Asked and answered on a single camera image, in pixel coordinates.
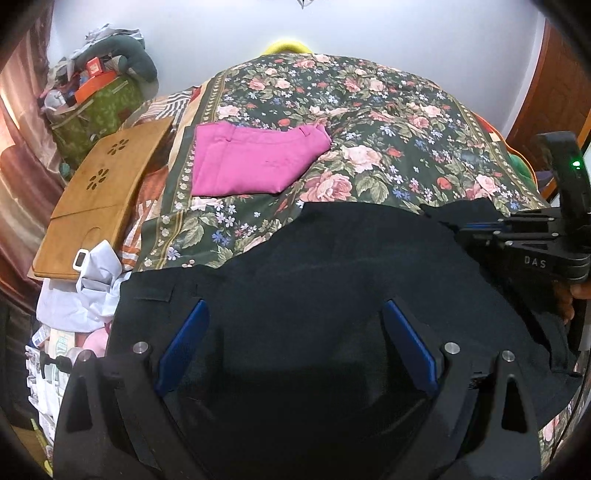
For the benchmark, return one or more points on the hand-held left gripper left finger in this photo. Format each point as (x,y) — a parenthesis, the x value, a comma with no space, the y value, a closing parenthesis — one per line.
(184,341)

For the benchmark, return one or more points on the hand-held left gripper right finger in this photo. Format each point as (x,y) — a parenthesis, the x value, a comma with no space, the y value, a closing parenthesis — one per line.
(411,341)

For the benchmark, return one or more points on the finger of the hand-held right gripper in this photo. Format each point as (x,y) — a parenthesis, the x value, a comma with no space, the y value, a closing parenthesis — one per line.
(480,244)
(508,221)

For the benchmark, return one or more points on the black pants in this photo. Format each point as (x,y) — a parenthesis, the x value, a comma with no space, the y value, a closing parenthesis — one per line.
(323,286)

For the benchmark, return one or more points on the pink folded pants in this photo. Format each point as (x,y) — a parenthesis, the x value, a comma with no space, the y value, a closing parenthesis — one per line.
(249,161)

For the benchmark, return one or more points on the person's right hand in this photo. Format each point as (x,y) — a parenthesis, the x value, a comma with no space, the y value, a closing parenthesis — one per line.
(563,300)

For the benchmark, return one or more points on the green plush cloth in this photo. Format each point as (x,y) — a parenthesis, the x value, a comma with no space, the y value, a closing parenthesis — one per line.
(515,159)

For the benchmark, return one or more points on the pink soft cloth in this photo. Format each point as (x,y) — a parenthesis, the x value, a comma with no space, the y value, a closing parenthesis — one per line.
(96,344)

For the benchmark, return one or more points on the light blue cloth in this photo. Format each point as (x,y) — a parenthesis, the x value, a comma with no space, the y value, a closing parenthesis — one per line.
(69,300)

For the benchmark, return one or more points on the brown wooden panel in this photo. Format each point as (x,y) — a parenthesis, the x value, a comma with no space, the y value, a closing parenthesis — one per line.
(549,92)

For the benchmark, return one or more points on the printed white cloth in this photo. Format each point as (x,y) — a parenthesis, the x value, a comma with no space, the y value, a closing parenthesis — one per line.
(44,392)

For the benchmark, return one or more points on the floral dark green blanket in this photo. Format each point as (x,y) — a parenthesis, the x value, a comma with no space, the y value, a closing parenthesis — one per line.
(369,115)

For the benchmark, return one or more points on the wooden lap desk board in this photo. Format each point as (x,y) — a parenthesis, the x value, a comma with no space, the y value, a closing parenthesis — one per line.
(106,184)

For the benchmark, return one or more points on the striped orange cream blanket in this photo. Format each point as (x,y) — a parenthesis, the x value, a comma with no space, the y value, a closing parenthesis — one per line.
(157,110)

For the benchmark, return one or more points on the green patterned bag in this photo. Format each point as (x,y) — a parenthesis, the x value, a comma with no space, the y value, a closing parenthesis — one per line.
(101,110)

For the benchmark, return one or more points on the pink curtain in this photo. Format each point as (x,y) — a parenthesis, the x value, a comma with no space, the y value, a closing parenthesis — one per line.
(18,138)

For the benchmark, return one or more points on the orange box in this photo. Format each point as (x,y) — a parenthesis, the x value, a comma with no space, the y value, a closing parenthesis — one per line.
(92,86)

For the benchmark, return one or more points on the yellow pillow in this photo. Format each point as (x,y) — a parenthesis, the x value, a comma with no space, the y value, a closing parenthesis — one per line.
(288,47)

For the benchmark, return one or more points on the grey neck pillow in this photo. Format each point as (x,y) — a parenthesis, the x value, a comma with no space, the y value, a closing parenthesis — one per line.
(138,57)

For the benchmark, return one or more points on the small red box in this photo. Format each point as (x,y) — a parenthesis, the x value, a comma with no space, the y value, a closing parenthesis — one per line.
(94,66)

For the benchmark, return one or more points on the pile of clothes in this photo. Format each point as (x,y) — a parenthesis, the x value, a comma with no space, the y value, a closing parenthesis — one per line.
(62,78)

